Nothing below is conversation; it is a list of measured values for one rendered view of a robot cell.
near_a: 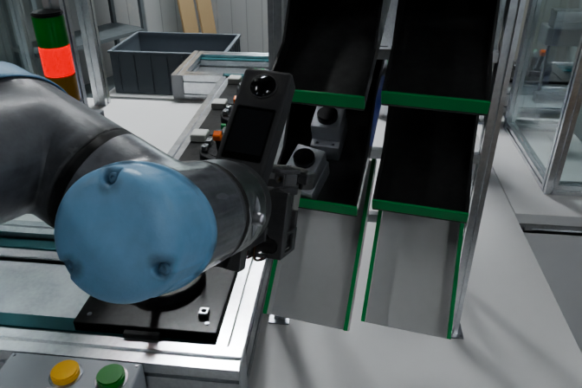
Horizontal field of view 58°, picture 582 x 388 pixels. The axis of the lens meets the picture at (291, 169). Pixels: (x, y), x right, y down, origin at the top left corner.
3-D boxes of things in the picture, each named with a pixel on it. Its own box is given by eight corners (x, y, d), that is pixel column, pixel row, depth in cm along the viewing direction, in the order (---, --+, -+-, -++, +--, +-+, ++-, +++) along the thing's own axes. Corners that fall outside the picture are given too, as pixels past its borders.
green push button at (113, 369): (119, 396, 75) (118, 386, 75) (93, 393, 76) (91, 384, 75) (130, 373, 79) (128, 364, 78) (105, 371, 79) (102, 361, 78)
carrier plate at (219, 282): (216, 342, 85) (216, 333, 84) (74, 330, 87) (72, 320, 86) (244, 251, 106) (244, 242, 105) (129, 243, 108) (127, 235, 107)
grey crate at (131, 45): (228, 98, 276) (225, 54, 265) (113, 93, 282) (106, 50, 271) (242, 73, 313) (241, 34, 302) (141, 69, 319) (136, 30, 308)
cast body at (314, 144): (339, 161, 80) (337, 131, 74) (311, 157, 81) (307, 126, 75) (350, 120, 85) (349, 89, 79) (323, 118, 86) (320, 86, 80)
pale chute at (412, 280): (448, 339, 80) (450, 339, 76) (362, 321, 84) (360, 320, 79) (468, 165, 88) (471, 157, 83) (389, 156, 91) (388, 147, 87)
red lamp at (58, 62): (67, 78, 89) (61, 49, 86) (38, 77, 89) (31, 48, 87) (80, 69, 93) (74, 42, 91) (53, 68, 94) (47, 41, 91)
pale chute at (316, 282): (349, 331, 82) (346, 331, 78) (269, 314, 85) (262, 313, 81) (378, 161, 89) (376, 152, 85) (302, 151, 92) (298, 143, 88)
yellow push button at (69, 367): (74, 391, 76) (70, 382, 75) (47, 389, 77) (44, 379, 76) (86, 369, 80) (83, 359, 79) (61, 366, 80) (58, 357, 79)
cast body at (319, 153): (313, 206, 75) (308, 177, 70) (286, 197, 77) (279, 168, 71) (335, 163, 80) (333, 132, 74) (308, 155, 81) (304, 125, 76)
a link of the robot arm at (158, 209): (71, 127, 27) (206, 211, 25) (171, 132, 38) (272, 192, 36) (12, 257, 28) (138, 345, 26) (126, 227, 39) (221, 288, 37)
